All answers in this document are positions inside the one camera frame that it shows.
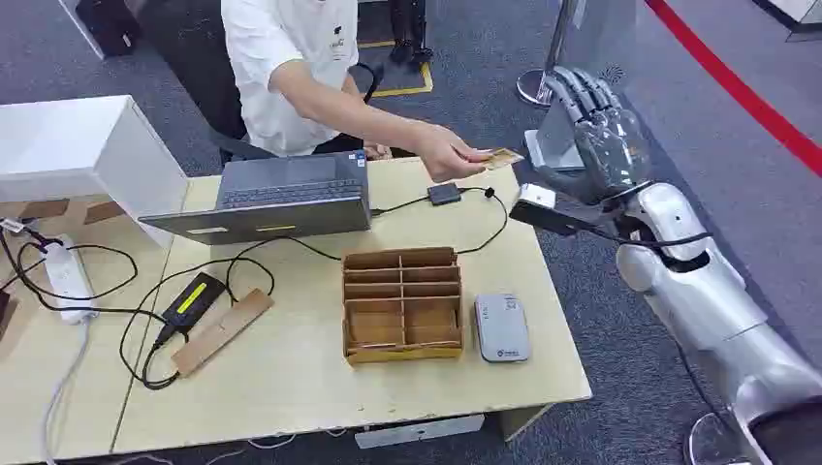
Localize clear round base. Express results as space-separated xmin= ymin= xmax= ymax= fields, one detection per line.
xmin=683 ymin=412 xmax=746 ymax=465

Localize person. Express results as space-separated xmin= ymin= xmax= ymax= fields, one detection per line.
xmin=221 ymin=0 xmax=387 ymax=161

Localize thin white cable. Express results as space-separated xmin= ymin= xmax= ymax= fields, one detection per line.
xmin=246 ymin=428 xmax=348 ymax=450

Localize small black hub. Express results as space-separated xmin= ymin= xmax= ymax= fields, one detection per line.
xmin=427 ymin=182 xmax=463 ymax=207

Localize white platform edge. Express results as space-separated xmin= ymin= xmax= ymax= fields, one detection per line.
xmin=751 ymin=0 xmax=822 ymax=44

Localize grey card reader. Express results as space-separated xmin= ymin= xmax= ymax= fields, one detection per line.
xmin=473 ymin=294 xmax=532 ymax=364

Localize person's right hand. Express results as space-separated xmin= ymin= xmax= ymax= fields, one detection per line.
xmin=414 ymin=123 xmax=493 ymax=184

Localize black case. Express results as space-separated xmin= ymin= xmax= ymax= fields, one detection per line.
xmin=76 ymin=0 xmax=143 ymax=59

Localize black adapter power cable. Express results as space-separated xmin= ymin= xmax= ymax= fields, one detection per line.
xmin=118 ymin=256 xmax=277 ymax=391

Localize black adapter with yellow label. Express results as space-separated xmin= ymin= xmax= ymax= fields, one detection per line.
xmin=160 ymin=271 xmax=228 ymax=335

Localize grey metal desk bracket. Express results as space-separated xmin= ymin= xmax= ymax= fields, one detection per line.
xmin=354 ymin=414 xmax=486 ymax=450

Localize grey laptop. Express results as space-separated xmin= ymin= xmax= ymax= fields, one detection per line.
xmin=138 ymin=150 xmax=374 ymax=246

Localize black cable with ferrite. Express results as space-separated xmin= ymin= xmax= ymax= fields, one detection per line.
xmin=224 ymin=186 xmax=510 ymax=303

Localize black power strip cable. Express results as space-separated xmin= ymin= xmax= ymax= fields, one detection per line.
xmin=0 ymin=230 xmax=169 ymax=323

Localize brown tape patch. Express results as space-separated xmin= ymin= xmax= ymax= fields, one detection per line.
xmin=18 ymin=199 xmax=71 ymax=221
xmin=83 ymin=201 xmax=127 ymax=226

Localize tan card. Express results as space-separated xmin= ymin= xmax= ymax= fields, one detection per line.
xmin=478 ymin=147 xmax=526 ymax=172

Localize yellow floor tape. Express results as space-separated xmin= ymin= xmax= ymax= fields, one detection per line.
xmin=356 ymin=39 xmax=434 ymax=99

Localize short black hub cable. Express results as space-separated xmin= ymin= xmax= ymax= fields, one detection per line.
xmin=368 ymin=193 xmax=430 ymax=218

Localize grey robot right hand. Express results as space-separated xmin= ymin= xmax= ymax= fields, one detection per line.
xmin=532 ymin=65 xmax=653 ymax=205

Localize red floor tape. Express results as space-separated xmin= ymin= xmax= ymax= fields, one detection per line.
xmin=644 ymin=0 xmax=822 ymax=179

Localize black stand legs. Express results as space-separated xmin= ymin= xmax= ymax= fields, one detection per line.
xmin=388 ymin=0 xmax=434 ymax=66

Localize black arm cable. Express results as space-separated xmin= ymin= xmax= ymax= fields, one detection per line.
xmin=578 ymin=216 xmax=714 ymax=250

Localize white power strip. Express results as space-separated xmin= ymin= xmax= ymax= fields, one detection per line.
xmin=39 ymin=233 xmax=99 ymax=326

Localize wooden card box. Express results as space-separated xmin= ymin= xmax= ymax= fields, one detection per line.
xmin=341 ymin=246 xmax=465 ymax=367

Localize white power strip cable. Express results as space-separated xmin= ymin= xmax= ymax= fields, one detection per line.
xmin=41 ymin=319 xmax=91 ymax=465

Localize white box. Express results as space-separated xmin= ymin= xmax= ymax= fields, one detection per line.
xmin=0 ymin=96 xmax=191 ymax=250

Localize wooden strip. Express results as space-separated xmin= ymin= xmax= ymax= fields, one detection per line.
xmin=171 ymin=289 xmax=276 ymax=379

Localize grey sign stand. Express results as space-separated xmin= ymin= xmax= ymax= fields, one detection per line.
xmin=524 ymin=0 xmax=644 ymax=173

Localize chrome stanchion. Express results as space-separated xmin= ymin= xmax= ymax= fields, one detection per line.
xmin=517 ymin=0 xmax=578 ymax=108

